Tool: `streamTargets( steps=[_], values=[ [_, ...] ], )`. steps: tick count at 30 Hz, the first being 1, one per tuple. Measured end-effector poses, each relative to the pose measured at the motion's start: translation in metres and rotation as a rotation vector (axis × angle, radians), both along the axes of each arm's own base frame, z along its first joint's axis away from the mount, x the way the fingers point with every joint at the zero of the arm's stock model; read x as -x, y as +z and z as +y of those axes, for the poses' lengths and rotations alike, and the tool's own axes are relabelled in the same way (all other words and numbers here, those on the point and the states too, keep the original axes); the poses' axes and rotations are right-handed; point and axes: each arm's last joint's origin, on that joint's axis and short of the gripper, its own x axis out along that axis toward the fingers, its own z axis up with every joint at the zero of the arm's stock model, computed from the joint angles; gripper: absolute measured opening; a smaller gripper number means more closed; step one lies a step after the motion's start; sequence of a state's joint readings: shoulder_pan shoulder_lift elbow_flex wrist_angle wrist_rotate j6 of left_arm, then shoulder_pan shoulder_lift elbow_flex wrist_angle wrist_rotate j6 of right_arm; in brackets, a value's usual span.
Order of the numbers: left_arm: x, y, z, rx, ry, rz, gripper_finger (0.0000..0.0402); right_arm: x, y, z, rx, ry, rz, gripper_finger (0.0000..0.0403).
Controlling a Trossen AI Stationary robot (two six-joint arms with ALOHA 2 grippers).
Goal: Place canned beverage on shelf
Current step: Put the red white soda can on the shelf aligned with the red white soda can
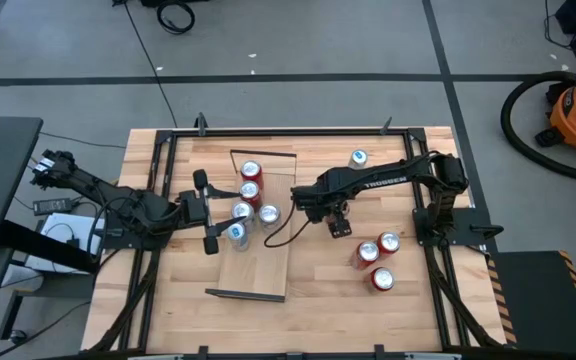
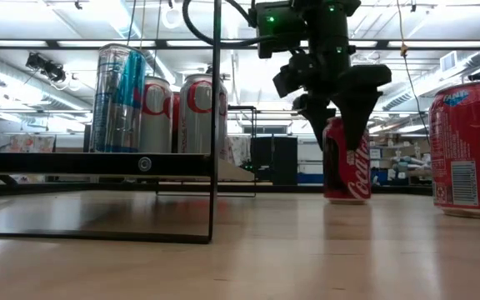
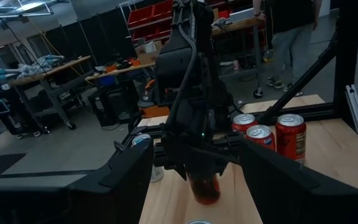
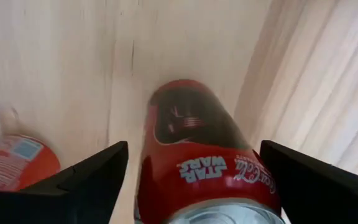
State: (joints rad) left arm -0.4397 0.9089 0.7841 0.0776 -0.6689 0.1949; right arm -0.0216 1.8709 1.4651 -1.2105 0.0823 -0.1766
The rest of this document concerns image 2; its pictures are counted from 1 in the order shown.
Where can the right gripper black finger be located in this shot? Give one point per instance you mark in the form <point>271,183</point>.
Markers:
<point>316,118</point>
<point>358,108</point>

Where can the red Coca-Cola can white script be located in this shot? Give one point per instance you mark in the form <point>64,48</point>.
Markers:
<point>348,179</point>

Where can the red strawberry Fanta can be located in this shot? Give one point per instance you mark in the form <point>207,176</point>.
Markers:
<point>469,146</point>

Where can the silver Diet Coke can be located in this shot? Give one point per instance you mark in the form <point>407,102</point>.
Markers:
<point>196,125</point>
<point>158,121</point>

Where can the red Star Wars Coca-Cola can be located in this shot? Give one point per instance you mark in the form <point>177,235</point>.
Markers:
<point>176,133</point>

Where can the tall blue silver Red Bull can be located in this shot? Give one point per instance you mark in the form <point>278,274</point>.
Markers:
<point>115,104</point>

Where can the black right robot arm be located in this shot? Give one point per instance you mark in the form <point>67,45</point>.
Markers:
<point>281,29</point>

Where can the black cabinet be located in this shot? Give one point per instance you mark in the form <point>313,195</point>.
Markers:
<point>273,162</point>

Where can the storage rack with blue bins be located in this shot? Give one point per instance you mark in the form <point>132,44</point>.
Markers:
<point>406,162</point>

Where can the black hanging fixture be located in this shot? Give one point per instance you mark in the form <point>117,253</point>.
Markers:
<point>46,68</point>

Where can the colourful poster board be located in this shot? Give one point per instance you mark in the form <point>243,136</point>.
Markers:
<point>23,143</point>

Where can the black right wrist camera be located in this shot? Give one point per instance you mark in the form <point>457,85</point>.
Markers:
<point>290,77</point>

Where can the black aluminium table frame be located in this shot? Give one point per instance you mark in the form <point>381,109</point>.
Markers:
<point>402,190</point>

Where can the wooden shelf with black frame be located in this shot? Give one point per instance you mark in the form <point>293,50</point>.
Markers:
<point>77,163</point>

